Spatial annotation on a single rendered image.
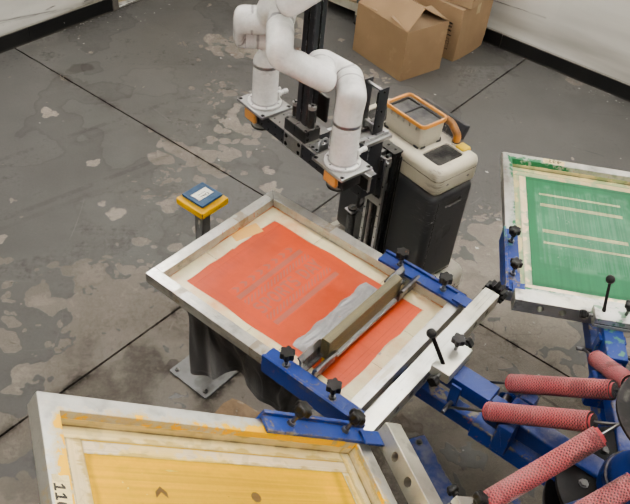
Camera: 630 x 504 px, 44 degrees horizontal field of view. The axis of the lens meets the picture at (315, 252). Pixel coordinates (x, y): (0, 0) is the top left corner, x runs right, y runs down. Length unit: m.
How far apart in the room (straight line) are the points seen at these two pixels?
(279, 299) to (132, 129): 2.62
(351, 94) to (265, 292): 0.66
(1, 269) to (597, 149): 3.58
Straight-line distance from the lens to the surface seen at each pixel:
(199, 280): 2.41
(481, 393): 2.12
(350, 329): 2.19
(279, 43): 2.31
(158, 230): 4.05
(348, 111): 2.45
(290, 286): 2.40
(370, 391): 2.12
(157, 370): 3.41
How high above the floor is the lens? 2.65
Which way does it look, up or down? 42 degrees down
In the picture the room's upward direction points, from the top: 6 degrees clockwise
